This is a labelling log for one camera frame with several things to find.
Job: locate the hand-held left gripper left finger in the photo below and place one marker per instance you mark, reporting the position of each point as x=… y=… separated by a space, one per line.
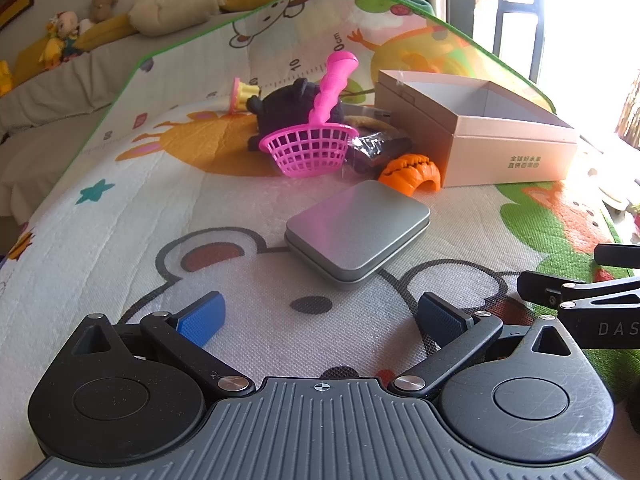
x=200 y=320

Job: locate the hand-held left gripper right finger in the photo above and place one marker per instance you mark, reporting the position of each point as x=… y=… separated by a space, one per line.
x=440 y=315

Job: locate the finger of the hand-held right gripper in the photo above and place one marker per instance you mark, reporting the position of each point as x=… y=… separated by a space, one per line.
x=540 y=287
x=617 y=254

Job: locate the silver metal tin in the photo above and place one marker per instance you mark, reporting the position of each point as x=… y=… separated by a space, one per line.
x=357 y=232

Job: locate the pink cardboard box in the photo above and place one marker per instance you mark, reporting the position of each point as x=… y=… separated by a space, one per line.
x=500 y=155

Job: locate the orange plastic toy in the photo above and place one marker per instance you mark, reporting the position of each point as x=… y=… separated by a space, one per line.
x=407 y=177

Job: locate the dark item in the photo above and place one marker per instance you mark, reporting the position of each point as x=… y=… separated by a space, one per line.
x=372 y=147

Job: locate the black plush toy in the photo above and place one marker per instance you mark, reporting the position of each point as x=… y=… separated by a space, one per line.
x=285 y=107

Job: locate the pink yellow cupcake toy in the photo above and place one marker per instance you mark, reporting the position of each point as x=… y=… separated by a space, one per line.
x=245 y=92

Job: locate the pink toy scoop basket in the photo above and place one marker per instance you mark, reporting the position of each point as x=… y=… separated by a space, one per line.
x=334 y=82

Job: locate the white bowl planter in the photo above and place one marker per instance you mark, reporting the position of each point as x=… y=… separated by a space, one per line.
x=615 y=200

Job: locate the printed cartoon play mat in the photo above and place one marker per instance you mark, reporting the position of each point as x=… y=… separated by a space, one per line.
x=150 y=220

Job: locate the grey sofa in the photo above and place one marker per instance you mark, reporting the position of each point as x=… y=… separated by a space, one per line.
x=50 y=95

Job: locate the yellow plush toy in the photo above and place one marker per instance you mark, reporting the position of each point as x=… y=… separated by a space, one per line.
x=52 y=50

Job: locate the cream plush pillow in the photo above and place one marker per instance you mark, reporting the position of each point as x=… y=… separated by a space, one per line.
x=170 y=10

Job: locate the pink-faced plush doll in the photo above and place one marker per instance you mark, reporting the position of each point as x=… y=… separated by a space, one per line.
x=65 y=22

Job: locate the brown plush animal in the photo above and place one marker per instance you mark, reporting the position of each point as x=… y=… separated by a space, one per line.
x=104 y=5

